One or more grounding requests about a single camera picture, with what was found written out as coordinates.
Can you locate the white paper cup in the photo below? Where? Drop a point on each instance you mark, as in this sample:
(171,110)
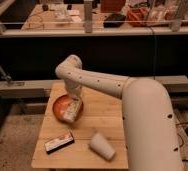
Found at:
(101,146)

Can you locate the small wooden table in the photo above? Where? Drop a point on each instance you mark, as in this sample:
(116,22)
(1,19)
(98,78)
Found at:
(101,113)

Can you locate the black rectangular box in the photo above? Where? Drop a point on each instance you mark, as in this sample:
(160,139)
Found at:
(59,142)

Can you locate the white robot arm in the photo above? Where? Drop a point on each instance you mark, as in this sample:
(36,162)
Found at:
(148,117)

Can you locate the black bag on bench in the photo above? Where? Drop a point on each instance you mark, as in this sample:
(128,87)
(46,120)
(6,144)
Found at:
(114,20)

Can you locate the orange ceramic bowl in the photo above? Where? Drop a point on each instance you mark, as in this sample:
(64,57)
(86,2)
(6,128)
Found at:
(58,107)

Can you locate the orange crate on bench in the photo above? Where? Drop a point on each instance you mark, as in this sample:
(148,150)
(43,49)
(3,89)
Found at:
(135,17)

